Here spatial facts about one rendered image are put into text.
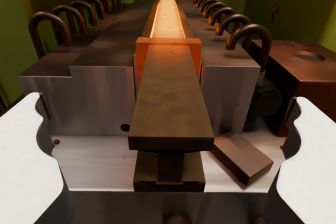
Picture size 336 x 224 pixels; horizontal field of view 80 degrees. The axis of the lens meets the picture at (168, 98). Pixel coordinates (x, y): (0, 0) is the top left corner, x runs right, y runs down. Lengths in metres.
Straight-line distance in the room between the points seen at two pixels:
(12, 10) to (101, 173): 0.26
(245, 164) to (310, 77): 0.10
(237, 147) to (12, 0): 0.32
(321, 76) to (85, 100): 0.21
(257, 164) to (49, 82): 0.18
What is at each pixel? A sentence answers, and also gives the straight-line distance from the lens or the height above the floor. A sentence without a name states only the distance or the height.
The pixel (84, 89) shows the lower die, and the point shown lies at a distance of 0.19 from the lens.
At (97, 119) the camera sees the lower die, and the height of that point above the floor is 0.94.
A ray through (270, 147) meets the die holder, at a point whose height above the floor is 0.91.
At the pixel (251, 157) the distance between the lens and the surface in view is 0.19.
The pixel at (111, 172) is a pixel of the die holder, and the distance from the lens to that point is 0.18.
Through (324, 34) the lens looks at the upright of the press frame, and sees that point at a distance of 0.38.
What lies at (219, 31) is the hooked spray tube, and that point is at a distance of 0.23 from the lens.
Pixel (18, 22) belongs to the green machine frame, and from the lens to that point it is 0.36.
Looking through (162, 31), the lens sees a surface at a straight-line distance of 0.20.
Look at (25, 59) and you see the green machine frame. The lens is 0.38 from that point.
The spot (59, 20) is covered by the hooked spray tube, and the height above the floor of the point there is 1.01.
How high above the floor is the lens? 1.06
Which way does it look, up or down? 33 degrees down
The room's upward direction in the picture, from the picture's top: 1 degrees clockwise
